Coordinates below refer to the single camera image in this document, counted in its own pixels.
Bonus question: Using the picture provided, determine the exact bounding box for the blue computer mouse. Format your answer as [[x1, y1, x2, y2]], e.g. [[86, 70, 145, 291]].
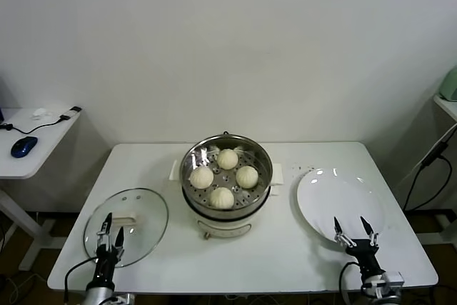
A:
[[10, 136, 39, 159]]

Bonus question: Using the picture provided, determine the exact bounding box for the white desk with appliance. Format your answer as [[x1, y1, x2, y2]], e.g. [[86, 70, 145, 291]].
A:
[[433, 93, 457, 122]]

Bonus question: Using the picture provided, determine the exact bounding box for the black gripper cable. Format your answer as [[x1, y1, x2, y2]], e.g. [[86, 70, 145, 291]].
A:
[[338, 261, 365, 305], [64, 256, 99, 305]]

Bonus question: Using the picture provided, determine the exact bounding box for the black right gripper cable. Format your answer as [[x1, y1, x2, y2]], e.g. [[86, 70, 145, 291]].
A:
[[338, 261, 365, 305]]

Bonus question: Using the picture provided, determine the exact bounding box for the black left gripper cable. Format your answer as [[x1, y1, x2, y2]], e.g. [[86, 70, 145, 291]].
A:
[[64, 256, 99, 305]]

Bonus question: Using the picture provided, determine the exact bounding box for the glass pot lid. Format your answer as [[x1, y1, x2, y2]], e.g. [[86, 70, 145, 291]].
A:
[[83, 186, 169, 269]]

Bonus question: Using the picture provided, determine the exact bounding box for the black cable with adapter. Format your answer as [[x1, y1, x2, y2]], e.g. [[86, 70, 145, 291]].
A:
[[0, 106, 82, 134]]

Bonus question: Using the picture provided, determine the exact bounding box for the cream electric cooker base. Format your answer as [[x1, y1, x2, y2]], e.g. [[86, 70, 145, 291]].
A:
[[169, 160, 285, 241]]

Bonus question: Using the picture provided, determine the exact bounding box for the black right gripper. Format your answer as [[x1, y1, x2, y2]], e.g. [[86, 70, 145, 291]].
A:
[[333, 216, 386, 278]]

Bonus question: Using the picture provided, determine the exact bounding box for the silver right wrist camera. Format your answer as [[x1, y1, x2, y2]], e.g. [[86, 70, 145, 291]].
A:
[[378, 271, 406, 289]]

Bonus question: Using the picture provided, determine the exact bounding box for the pale green appliance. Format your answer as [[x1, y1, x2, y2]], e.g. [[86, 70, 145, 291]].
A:
[[438, 69, 457, 102]]

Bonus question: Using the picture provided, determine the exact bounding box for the white crumpled tissue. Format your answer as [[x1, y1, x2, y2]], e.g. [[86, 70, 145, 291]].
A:
[[31, 107, 53, 120]]

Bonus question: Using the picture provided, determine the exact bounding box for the black hanging power cable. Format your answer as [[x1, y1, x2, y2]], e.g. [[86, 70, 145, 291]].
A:
[[396, 122, 457, 213]]

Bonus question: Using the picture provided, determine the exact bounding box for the white round plate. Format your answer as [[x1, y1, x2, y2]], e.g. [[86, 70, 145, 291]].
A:
[[296, 167, 388, 248]]

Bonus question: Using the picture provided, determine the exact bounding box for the white steamed baozi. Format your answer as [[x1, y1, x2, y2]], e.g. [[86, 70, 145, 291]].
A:
[[209, 186, 235, 210], [189, 166, 215, 189], [236, 165, 259, 189], [216, 148, 239, 170]]

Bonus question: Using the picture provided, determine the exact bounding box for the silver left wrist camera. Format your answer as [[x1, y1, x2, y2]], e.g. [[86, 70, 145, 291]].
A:
[[109, 292, 136, 305]]

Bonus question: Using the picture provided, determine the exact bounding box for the white side table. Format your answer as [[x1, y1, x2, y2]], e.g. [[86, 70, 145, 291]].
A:
[[0, 106, 82, 272]]

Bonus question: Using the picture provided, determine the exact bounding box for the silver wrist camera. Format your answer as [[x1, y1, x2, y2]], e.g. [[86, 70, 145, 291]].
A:
[[378, 271, 406, 289], [109, 292, 136, 305]]

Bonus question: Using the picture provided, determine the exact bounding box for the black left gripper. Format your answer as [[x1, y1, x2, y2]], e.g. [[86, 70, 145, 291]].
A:
[[93, 211, 126, 285]]

